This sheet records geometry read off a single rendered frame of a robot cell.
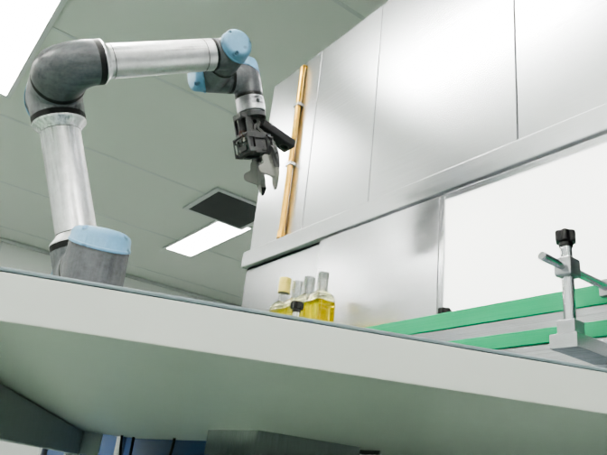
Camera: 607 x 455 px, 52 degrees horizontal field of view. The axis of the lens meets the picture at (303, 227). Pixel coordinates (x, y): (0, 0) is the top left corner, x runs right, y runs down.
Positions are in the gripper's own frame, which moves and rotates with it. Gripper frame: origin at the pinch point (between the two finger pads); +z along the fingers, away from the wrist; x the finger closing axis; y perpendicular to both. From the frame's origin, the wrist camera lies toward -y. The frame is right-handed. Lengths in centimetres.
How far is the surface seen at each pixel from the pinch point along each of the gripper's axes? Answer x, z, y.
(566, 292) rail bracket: 81, 40, 16
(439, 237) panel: 33.4, 21.9, -21.3
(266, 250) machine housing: -45, 8, -29
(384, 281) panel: 15.4, 28.8, -19.1
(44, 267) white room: -578, -85, -116
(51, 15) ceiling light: -169, -144, -8
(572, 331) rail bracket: 82, 45, 19
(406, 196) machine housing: 21.1, 8.1, -27.4
